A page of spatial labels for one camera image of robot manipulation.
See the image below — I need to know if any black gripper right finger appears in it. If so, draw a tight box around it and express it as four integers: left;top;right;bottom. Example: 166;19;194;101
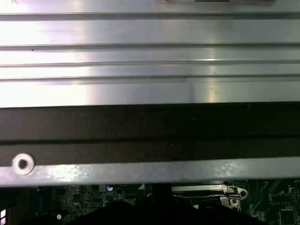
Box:
162;184;267;225

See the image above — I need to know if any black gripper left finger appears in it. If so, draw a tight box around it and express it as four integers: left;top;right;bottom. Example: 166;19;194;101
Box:
69;184;163;225

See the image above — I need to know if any CPU socket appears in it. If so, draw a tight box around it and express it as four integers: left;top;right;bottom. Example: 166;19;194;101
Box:
140;182;249;211

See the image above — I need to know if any green motherboard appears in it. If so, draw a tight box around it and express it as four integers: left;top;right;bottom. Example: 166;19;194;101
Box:
0;179;300;225

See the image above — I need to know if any black PC case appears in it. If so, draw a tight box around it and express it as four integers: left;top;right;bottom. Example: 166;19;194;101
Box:
0;102;300;188

